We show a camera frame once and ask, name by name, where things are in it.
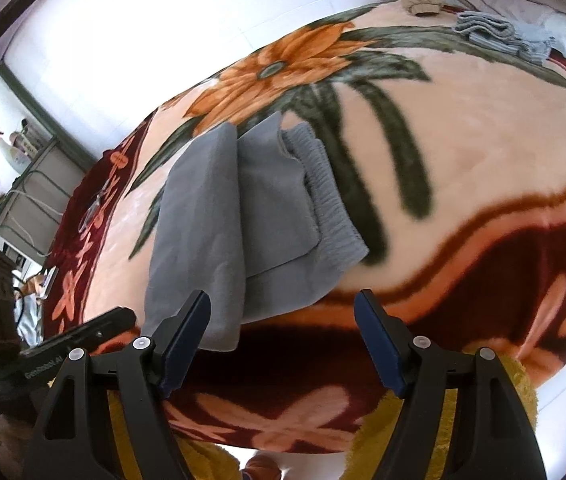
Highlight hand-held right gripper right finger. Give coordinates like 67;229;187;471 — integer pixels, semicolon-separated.
354;289;548;480

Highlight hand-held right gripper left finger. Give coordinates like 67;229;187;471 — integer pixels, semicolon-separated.
23;289;213;480

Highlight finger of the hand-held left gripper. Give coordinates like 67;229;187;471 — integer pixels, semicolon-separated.
53;307;137;356

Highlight grey pants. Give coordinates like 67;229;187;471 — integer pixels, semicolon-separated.
143;110;370;352

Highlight white power strip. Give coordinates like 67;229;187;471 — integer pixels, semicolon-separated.
37;265;60;302

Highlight yellow fleece garment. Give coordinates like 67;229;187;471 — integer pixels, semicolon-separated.
108;342;541;480

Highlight white spray bottle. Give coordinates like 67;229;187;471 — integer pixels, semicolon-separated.
0;127;28;171

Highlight grey metal cabinet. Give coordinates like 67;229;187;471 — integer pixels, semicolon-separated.
0;135;86;261

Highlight floral plush blanket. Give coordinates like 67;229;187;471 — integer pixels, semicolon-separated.
43;0;566;456

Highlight folded grey clothes stack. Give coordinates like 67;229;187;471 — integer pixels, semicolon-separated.
454;10;557;64

